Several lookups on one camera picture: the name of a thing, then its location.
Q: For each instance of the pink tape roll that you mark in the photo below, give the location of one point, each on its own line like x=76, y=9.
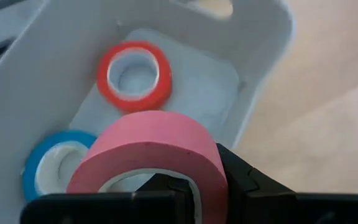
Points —
x=154, y=137

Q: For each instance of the light blue tape roll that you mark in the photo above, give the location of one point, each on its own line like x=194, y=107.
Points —
x=31, y=161

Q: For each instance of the red tape roll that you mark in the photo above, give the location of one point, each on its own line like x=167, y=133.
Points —
x=135, y=105

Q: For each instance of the light grey plastic bin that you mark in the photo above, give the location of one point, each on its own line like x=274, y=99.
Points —
x=26, y=77

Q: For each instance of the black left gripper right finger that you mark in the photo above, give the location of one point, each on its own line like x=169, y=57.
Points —
x=275, y=205

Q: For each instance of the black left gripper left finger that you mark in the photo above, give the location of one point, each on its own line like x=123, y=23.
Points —
x=104, y=210

